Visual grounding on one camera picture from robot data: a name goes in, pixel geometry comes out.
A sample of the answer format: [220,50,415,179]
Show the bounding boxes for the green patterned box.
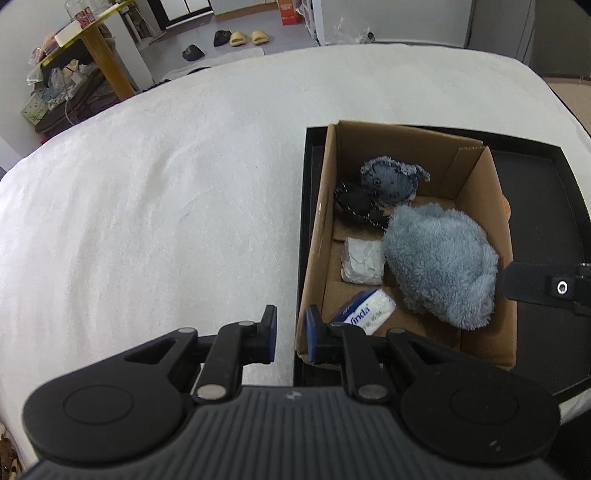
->
[21,96,49,124]

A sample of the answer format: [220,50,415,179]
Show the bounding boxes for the white crumpled paper packet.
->
[341,237,386,284]

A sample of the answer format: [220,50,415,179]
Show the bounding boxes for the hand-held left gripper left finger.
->
[106,305,278,402]

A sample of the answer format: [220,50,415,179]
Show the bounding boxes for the brown cardboard box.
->
[295,120,518,371]

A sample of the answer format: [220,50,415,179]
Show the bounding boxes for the denim plush toy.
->
[359,157,431,207]

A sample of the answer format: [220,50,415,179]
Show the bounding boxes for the yellow round table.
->
[39,0,137,100]

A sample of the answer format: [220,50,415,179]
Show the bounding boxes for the black tray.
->
[293,124,591,400]

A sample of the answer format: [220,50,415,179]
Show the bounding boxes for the dark grey cabinet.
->
[464,0,591,77]

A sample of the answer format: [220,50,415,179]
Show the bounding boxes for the white bed blanket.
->
[0,44,591,467]

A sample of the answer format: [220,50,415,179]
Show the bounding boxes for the glass jar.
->
[64,0,99,27]

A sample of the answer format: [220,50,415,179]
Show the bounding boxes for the grey fluffy plush toy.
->
[383,204,500,330]

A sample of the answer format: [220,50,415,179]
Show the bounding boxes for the beige carpet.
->
[542,76,591,134]

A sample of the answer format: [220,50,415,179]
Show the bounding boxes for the black plush toy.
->
[335,181,391,230]

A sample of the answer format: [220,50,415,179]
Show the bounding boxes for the clear plastic bag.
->
[330,17,375,44]

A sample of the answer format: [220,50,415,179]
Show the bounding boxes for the orange cardboard box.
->
[276,0,303,25]

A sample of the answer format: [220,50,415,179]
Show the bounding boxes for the black framed glass door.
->
[152,0,214,21]

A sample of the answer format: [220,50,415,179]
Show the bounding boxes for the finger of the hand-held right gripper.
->
[501,261,591,317]

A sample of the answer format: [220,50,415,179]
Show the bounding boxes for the brown plush toy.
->
[0,427,24,476]

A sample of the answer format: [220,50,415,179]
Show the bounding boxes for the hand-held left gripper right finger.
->
[306,305,481,401]

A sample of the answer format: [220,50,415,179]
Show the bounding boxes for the white foam box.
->
[53,23,84,47]

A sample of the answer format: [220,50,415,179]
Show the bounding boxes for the blue white tissue packet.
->
[329,288,397,336]

